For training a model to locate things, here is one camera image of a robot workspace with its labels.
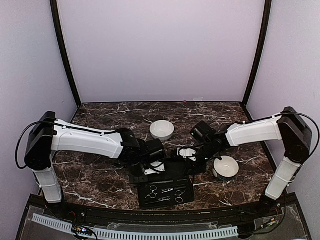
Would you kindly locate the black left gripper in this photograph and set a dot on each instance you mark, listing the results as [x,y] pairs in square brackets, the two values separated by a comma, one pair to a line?
[137,180]

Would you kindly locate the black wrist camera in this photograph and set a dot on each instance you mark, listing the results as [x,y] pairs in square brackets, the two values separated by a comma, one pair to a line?
[155,150]
[202,132]

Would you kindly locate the white bowl with teal base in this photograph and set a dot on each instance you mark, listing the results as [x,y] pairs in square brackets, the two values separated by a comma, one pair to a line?
[225,168]

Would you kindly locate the black zippered tool case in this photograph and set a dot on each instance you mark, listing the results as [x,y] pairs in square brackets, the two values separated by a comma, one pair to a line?
[172,177]

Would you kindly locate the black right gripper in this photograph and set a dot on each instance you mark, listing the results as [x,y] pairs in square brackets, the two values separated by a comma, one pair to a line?
[198,168]

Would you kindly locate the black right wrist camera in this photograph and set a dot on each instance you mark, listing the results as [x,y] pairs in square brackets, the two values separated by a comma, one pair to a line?
[202,132]

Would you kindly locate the silver thinning scissors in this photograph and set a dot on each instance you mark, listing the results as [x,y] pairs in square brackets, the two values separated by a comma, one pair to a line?
[177,197]

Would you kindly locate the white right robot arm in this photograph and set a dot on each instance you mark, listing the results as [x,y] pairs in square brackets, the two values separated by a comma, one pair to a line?
[287,130]

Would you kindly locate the black left frame post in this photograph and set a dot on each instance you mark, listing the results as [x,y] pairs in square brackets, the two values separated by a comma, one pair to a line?
[63,51]

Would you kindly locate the plain white bowl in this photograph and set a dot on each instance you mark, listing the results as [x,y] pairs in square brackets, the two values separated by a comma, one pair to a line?
[162,130]

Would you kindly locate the silver hair cutting scissors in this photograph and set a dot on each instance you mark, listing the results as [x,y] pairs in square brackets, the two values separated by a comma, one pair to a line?
[154,191]

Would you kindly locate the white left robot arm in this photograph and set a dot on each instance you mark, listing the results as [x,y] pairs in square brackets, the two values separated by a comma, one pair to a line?
[49,135]

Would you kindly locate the black right frame post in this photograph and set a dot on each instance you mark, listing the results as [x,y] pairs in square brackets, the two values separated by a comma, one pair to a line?
[259,52]

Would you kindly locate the black frame post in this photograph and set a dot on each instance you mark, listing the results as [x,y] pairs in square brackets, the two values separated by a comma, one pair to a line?
[63,51]
[259,52]

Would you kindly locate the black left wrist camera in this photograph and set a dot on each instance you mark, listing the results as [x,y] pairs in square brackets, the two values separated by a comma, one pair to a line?
[155,150]

